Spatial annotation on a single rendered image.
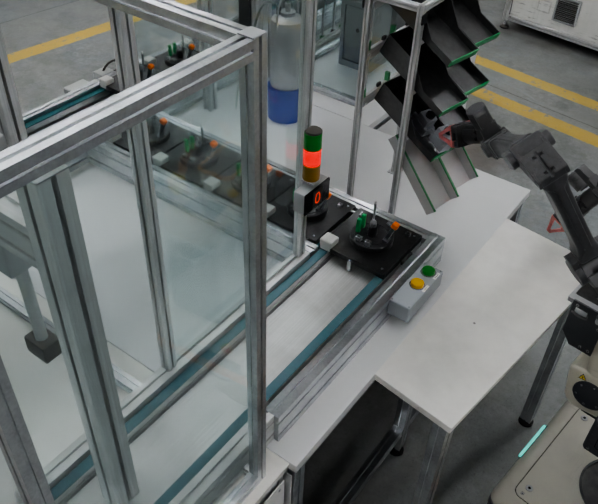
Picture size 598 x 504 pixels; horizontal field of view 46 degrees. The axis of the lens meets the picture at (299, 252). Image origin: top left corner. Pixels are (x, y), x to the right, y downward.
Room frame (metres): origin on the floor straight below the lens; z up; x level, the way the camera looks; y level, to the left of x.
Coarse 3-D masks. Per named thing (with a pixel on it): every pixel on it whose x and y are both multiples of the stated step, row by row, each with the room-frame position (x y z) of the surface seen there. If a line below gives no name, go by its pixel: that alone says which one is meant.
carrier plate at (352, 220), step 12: (372, 216) 1.85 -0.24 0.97; (336, 228) 1.78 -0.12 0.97; (348, 228) 1.78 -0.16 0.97; (348, 240) 1.72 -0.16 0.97; (396, 240) 1.73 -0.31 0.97; (408, 240) 1.74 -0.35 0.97; (420, 240) 1.76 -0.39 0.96; (336, 252) 1.67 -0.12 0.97; (348, 252) 1.66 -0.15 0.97; (360, 252) 1.67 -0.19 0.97; (384, 252) 1.67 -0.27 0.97; (396, 252) 1.67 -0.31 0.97; (408, 252) 1.69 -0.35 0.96; (360, 264) 1.62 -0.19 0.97; (372, 264) 1.61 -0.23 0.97; (384, 264) 1.62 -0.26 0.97; (396, 264) 1.63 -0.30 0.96; (384, 276) 1.57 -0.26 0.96
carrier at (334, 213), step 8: (328, 200) 1.93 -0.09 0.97; (336, 200) 1.93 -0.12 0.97; (344, 200) 1.94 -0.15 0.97; (328, 208) 1.89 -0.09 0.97; (336, 208) 1.89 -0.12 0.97; (344, 208) 1.89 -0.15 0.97; (352, 208) 1.89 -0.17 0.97; (312, 216) 1.81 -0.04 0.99; (320, 216) 1.83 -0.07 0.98; (328, 216) 1.84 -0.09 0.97; (336, 216) 1.84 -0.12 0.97; (344, 216) 1.85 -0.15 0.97; (312, 224) 1.80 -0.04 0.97; (320, 224) 1.80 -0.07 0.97; (328, 224) 1.80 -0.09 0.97; (336, 224) 1.81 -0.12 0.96; (312, 232) 1.76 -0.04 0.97; (320, 232) 1.76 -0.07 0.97; (312, 240) 1.72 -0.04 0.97
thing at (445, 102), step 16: (400, 32) 2.06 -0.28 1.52; (384, 48) 2.03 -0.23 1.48; (400, 48) 1.98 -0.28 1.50; (400, 64) 1.98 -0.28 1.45; (432, 64) 2.05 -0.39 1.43; (416, 80) 1.93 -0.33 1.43; (432, 80) 2.00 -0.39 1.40; (448, 80) 2.00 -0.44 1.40; (432, 96) 1.93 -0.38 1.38; (448, 96) 1.95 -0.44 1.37; (464, 96) 1.95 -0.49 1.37
